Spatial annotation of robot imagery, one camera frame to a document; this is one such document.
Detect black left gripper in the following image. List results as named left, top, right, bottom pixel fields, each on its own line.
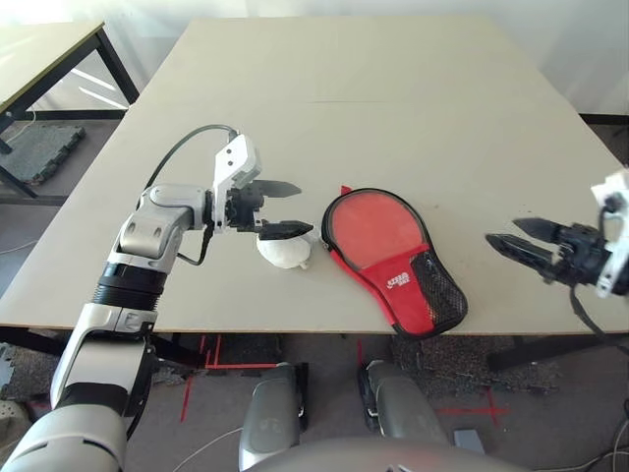
left=223, top=178, right=315, bottom=242

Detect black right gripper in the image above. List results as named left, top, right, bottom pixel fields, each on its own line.
left=485, top=216, right=614, bottom=287

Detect silver right robot leg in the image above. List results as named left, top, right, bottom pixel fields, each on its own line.
left=358, top=359, right=451, bottom=443

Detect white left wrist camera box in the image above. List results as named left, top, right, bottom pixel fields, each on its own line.
left=211, top=133, right=262, bottom=235

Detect grey foam floor mat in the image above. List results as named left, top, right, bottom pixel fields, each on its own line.
left=0, top=123, right=86, bottom=186

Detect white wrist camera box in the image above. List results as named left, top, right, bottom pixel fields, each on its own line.
left=591, top=166, right=629, bottom=299
left=211, top=133, right=262, bottom=235

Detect side table with black frame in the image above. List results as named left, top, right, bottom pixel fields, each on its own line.
left=0, top=20, right=142, bottom=201

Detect silver robot leg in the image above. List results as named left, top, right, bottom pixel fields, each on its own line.
left=358, top=359, right=451, bottom=443
left=238, top=362, right=310, bottom=471

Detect red ping-pong paddle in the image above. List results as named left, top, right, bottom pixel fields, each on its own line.
left=329, top=194, right=424, bottom=269

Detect black red paddle case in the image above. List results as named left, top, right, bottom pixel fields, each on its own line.
left=319, top=185, right=469, bottom=339

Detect grey robot torso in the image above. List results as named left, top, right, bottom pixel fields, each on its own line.
left=245, top=436, right=497, bottom=472

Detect grey blue foot pedal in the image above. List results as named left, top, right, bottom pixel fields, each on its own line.
left=452, top=428, right=487, bottom=456

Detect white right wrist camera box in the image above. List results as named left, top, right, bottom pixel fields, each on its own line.
left=591, top=166, right=629, bottom=299

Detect silver left robot leg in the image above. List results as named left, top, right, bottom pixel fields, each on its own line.
left=238, top=362, right=310, bottom=471

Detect dark speckled carpet tile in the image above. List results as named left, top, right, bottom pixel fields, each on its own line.
left=390, top=334, right=561, bottom=399

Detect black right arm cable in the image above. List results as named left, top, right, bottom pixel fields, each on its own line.
left=569, top=287, right=629, bottom=345

